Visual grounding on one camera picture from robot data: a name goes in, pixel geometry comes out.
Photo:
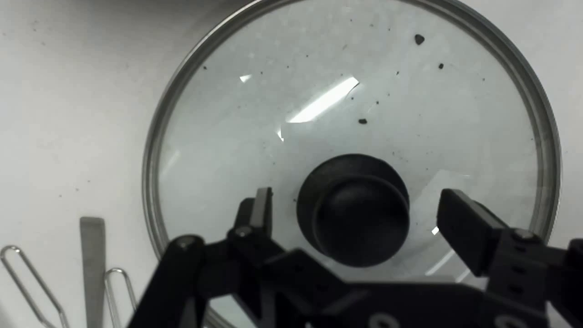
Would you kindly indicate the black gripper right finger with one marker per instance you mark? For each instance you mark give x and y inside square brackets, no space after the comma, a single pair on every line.
[467,228]

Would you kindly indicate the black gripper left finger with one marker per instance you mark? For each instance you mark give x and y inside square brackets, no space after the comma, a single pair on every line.
[265,211]

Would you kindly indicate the glass lid with black knob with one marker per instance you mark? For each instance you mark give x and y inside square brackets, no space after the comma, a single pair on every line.
[352,206]

